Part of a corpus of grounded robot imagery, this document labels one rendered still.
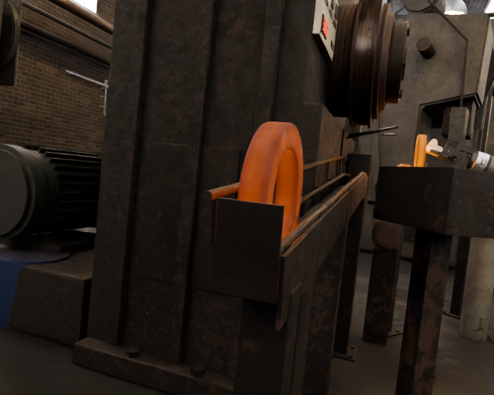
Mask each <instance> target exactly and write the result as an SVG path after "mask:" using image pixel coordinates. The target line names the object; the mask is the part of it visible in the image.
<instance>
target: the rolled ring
mask: <svg viewBox="0 0 494 395"><path fill-rule="evenodd" d="M275 182H276V192H275V199H274V203H275V204H276V205H284V206H285V208H284V218H283V227H282V238H283V237H284V236H285V235H286V234H288V233H289V232H290V231H291V230H293V229H294V228H295V227H296V225H297V221H298V217H299V212H300V202H301V196H302V188H303V148H302V143H301V138H300V134H299V131H298V129H297V127H296V126H295V125H294V124H292V123H289V122H276V121H268V122H266V123H263V124H262V125H261V126H260V127H259V128H258V129H257V130H256V133H255V134H254V136H253V138H252V140H251V143H250V144H249V148H248V150H247V153H246V156H245V160H244V164H243V167H242V174H241V179H240V183H239V189H238V200H245V201H256V202H263V203H269V204H273V196H274V186H275Z"/></svg>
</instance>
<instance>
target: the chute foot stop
mask: <svg viewBox="0 0 494 395"><path fill-rule="evenodd" d="M284 208H285V206H284V205H276V204H269V203H263V202H256V201H245V200H238V199H232V198H225V197H218V204H217V218H216V245H215V259H214V274H213V288H212V291H213V292H219V293H223V294H227V295H234V296H237V297H242V298H246V299H253V300H256V301H261V302H265V303H271V304H275V303H276V302H277V294H278V275H279V265H280V255H281V246H282V227H283V218H284Z"/></svg>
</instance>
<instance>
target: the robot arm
mask: <svg viewBox="0 0 494 395"><path fill-rule="evenodd" d="M477 150H478V149H477V148H473V147H469V146H466V145H463V143H461V142H458V141H455V140H451V139H450V140H449V141H448V142H447V143H446V145H445V147H444V150H443V148H442V147H440V146H438V141H437V140H436V139H432V140H431V141H430V142H429V143H428V145H427V149H426V153H428V154H431V155H433V156H435V157H438V158H440V159H442V160H444V161H448V162H452V163H453V164H454V163H455V164H454V165H453V166H452V167H453V168H460V167H462V166H463V165H465V164H466V166H465V169H473V170H478V171H485V172H494V156H491V155H489V154H485V153H482V152H480V151H478V152H477ZM442 151H443V153H442ZM476 152H477V153H476ZM466 157H467V158H468V159H467V158H466Z"/></svg>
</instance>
